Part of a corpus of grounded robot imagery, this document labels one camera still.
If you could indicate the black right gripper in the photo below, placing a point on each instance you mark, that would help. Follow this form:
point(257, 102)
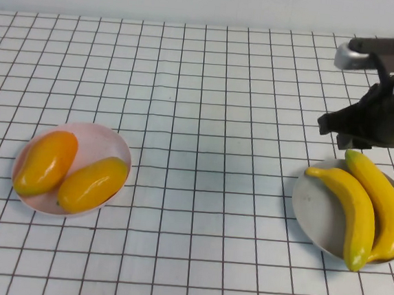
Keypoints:
point(382, 115)

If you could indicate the yellow plastic banana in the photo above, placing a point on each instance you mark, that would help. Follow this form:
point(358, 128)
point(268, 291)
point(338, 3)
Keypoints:
point(353, 213)
point(382, 195)

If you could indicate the orange-tinted yellow mango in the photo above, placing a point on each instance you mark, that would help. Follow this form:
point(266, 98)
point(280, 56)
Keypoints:
point(47, 165)

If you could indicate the grey round plate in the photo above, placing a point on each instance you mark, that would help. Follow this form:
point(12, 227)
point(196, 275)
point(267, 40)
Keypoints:
point(319, 213)

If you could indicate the pink round plate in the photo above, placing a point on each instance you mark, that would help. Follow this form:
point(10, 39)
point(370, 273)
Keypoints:
point(97, 142)

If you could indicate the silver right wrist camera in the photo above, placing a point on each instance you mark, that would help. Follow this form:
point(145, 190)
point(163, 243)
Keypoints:
point(364, 53)

